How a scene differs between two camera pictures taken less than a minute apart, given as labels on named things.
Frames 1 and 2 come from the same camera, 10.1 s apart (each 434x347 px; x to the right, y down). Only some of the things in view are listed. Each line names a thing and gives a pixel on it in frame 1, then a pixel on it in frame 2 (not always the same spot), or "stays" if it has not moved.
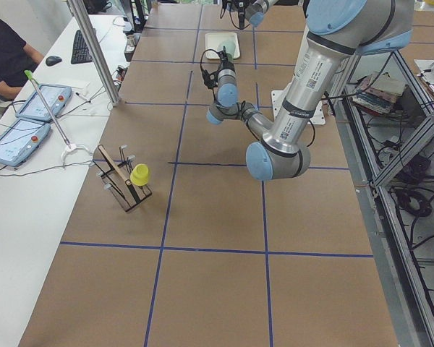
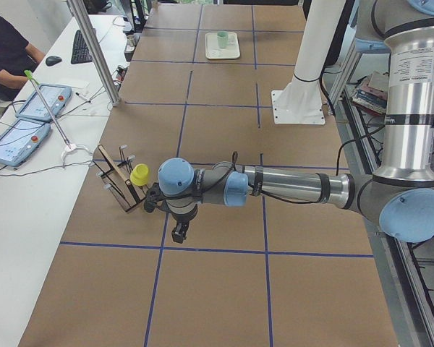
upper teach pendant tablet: (56, 97) stays
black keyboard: (81, 50) stays
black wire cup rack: (118, 180) stays
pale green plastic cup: (230, 48) → (223, 37)
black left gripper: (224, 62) → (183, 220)
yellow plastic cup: (139, 175) stays
